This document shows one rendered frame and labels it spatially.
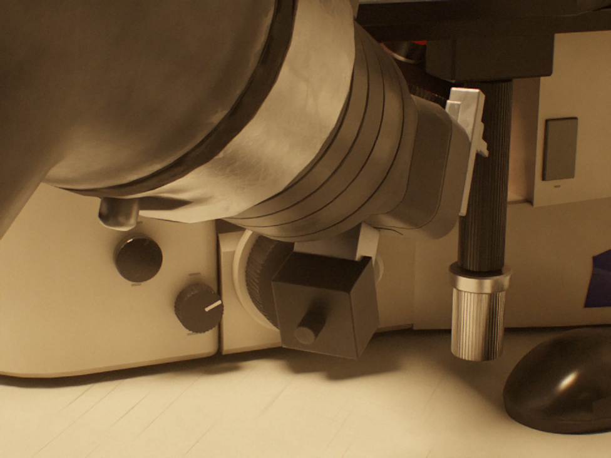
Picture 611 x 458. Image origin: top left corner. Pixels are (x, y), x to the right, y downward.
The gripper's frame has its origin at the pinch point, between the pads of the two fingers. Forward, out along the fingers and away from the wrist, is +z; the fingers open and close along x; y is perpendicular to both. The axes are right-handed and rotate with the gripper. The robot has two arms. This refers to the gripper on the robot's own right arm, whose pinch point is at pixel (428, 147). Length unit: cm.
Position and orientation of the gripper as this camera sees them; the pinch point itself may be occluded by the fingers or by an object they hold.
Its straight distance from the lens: 53.3
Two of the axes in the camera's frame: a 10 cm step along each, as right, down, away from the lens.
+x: 9.1, 1.2, -3.9
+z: 3.7, 1.7, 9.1
